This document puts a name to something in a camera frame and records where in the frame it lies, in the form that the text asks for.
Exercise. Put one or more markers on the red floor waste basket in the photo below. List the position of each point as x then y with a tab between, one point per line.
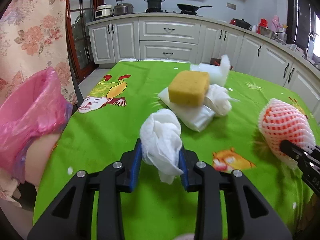
216	62

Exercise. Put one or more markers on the white paper towel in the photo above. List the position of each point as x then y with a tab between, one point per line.
161	144

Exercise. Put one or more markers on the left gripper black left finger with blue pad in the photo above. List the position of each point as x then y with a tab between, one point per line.
69	215

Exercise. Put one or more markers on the black frying pan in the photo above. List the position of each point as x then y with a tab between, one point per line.
191	9

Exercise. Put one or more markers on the white rice cooker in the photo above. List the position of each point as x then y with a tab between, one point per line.
103	11

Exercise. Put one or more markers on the white plastic tissue pack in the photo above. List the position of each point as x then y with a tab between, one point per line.
195	118

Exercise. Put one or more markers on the chrome sink faucet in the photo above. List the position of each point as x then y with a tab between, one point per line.
308	51

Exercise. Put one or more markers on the green cartoon tablecloth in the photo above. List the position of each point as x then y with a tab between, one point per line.
99	136

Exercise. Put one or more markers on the black stock pot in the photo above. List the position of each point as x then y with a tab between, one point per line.
154	5

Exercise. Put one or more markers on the red kettle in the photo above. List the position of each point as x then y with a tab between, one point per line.
263	24

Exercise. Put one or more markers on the pink thermos bottle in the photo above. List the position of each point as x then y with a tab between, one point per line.
275	24

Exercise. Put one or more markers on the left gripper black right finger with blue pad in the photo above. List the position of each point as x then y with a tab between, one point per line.
249	215

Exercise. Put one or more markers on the floral pink curtain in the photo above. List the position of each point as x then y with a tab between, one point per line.
33	38

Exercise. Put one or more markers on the pink lined trash bin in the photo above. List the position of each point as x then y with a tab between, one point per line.
36	108

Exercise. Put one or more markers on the pink foam fruit net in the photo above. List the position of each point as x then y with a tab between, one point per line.
280	121

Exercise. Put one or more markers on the operator left hand fingertip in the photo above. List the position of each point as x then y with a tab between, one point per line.
185	236

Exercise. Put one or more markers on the silver pressure cooker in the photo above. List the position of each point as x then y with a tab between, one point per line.
123	9

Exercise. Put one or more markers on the wooden glass door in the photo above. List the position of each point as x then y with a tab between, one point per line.
78	14

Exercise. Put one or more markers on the steel mixing bowl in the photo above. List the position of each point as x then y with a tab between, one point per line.
267	33

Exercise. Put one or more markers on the black red casserole pot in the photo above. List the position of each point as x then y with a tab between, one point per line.
241	23

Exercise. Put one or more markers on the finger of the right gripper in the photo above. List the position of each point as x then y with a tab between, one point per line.
294	152

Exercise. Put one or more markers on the yellow rectangular sponge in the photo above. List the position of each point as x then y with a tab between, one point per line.
189	88

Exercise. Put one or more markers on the white lower kitchen cabinets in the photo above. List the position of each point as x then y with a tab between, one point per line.
195	39

